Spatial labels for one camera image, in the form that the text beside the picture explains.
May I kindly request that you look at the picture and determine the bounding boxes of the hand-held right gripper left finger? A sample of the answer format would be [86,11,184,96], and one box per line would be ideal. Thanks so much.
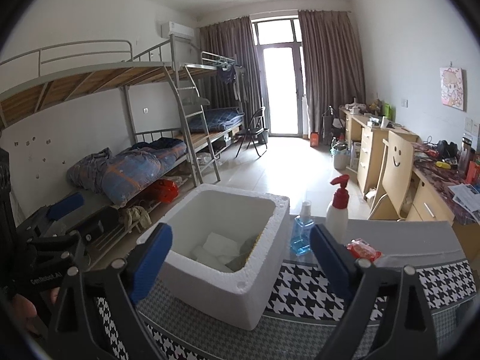
[47,223,174,360]

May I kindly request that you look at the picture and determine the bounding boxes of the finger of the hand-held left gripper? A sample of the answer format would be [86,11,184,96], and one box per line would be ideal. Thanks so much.
[46,192,85,220]
[77,206,121,252]

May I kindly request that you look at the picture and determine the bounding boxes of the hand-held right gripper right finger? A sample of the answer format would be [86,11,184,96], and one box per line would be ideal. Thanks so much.
[309,224,441,360]

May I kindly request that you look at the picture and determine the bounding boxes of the white towel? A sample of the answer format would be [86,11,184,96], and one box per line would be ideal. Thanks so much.
[191,232,244,267]

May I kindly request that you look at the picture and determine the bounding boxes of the white foam box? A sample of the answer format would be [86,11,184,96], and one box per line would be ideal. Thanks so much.
[137,183,290,331]

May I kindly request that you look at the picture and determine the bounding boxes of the person's left hand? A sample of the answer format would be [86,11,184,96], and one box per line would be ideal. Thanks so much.
[9,287,61,336]

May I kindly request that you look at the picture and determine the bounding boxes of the red snack packet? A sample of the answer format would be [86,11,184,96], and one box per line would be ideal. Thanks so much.
[347,238,381,262]

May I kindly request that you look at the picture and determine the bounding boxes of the houndstooth tablecloth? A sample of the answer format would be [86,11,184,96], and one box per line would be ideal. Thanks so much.
[90,217,480,360]

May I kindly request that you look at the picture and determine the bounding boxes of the blue liquid spray bottle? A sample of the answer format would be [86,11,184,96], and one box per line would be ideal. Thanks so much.
[290,200,315,256]

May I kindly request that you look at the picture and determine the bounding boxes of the white pump lotion bottle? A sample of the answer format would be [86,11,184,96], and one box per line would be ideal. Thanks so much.
[325,174,350,244]

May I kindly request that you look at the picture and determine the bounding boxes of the blue plaid quilt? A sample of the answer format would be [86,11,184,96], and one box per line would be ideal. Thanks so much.
[67,137,187,206]

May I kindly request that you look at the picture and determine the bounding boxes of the red plastic bag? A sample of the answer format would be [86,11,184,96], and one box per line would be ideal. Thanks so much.
[150,179,180,203]

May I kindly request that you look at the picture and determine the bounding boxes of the white bucket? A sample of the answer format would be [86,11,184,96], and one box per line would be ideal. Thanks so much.
[332,140,351,170]

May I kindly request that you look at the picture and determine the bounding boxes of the wooden smiley face chair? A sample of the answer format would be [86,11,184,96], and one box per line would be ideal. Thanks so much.
[367,130,415,221]

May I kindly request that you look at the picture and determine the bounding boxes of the wooden desk patterned top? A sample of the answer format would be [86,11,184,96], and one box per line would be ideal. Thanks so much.
[405,146,480,267]

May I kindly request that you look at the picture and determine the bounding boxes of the metal bunk bed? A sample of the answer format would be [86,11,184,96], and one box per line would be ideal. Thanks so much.
[0,39,222,271]
[184,52,248,158]

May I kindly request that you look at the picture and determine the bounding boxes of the wooden desk with drawers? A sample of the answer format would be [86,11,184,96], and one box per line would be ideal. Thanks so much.
[339,107,419,196]

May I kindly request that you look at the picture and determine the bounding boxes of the black bag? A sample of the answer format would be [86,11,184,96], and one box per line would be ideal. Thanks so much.
[322,106,344,147]

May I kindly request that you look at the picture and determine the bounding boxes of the printed papers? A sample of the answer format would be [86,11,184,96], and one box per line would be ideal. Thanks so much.
[452,184,480,211]

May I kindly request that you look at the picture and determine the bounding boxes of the black folding chair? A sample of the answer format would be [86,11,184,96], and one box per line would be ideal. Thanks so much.
[235,107,269,158]

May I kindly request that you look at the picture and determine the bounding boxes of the blue bedding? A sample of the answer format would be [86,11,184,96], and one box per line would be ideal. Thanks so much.
[187,107,244,134]

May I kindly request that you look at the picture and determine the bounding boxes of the black headphones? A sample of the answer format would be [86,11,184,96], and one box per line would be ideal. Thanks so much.
[437,140,458,158]

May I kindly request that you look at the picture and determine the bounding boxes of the dark thermos bottle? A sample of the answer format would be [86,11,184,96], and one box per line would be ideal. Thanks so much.
[459,135,475,175]

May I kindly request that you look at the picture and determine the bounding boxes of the glass balcony door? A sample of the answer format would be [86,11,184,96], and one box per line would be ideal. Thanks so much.
[252,17,305,137]

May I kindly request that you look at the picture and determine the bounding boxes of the brown curtain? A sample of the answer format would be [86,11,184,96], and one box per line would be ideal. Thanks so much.
[298,8,366,139]
[199,15,265,139]

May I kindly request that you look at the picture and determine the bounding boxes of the hanging dark clothes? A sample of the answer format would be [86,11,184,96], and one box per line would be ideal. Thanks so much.
[215,64,248,102]

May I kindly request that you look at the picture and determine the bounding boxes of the white air conditioner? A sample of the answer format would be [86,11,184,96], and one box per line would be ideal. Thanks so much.
[160,20,195,40]

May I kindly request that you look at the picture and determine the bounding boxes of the cartoon wall poster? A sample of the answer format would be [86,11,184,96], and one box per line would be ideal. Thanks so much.
[439,67,467,112]

